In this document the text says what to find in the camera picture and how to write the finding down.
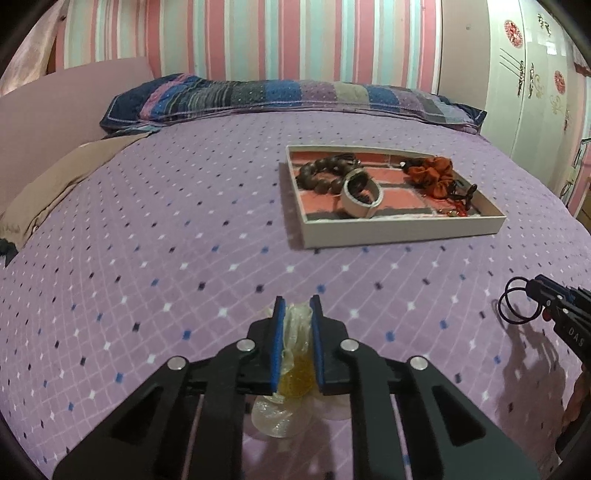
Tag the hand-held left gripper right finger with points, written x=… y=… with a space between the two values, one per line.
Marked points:
x=318 y=346

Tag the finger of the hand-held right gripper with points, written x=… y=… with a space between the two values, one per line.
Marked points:
x=549 y=288
x=556 y=311

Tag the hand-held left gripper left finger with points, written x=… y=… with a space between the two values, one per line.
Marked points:
x=277 y=346

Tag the translucent flower hair accessory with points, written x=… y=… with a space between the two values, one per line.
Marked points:
x=295 y=369

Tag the black hair claw clip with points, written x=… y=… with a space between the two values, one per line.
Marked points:
x=467 y=191

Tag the white jewelry tray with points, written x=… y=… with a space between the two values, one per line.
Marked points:
x=397 y=233

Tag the white wide bangle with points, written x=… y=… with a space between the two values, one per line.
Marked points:
x=358 y=205

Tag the orange fabric scrunchie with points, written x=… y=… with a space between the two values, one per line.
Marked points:
x=427 y=177

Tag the wooden nightstand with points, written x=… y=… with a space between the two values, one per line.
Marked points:
x=584 y=201

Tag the purple diamond-pattern bedspread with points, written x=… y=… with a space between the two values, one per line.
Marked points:
x=161 y=258

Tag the white decorated wardrobe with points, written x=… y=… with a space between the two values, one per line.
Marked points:
x=521 y=69

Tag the patchwork striped pillow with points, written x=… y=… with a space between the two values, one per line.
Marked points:
x=277 y=97

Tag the dark cloth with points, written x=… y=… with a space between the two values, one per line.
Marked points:
x=7 y=251

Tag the pink headboard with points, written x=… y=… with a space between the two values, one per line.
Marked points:
x=69 y=115

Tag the pink curtain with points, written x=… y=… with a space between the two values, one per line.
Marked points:
x=27 y=41

